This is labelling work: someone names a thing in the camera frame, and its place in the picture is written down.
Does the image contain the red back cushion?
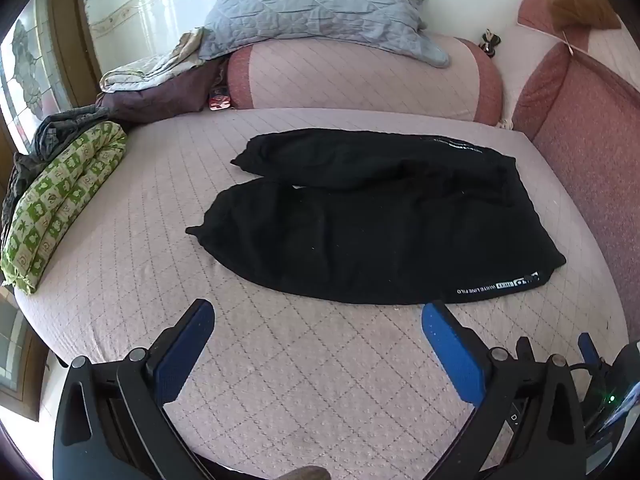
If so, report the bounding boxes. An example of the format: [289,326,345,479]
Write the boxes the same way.
[512,42,640,341]

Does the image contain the pale pink cushion red trim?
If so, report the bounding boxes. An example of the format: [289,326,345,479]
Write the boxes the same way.
[492,0,640,123]

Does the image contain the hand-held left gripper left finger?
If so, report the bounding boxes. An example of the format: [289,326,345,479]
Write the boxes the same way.
[52,299,216,480]

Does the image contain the pale folded quilt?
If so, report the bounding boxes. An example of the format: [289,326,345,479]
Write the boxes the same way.
[99,27,216,93]

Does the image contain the black pants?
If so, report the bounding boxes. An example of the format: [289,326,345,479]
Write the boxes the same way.
[186,129,567,306]

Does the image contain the grey folded cloth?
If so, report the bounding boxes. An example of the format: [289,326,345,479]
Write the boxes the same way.
[0,105,111,231]

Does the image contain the blue-grey quilted pillow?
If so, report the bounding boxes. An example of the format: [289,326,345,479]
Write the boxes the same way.
[199,0,451,68]

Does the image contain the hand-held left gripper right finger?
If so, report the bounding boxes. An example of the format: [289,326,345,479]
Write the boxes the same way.
[421,301,588,480]

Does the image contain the pink quilted bed cover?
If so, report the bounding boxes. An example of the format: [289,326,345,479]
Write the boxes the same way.
[14,107,631,480]

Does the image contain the pink bolster with red ends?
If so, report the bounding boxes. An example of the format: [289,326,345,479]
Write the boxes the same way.
[227,32,503,125]

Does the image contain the small red white packet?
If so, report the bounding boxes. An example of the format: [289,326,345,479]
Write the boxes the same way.
[209,85,232,112]

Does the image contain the green patterned blanket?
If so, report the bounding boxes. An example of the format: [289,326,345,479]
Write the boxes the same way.
[0,121,127,295]

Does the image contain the patterned glass window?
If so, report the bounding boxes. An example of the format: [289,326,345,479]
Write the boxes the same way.
[0,0,103,171]

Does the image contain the brown cloth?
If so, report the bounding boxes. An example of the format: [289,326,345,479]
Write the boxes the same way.
[545,0,623,31]

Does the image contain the purple-brown blanket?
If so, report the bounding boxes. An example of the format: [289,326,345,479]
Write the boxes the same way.
[95,57,231,126]

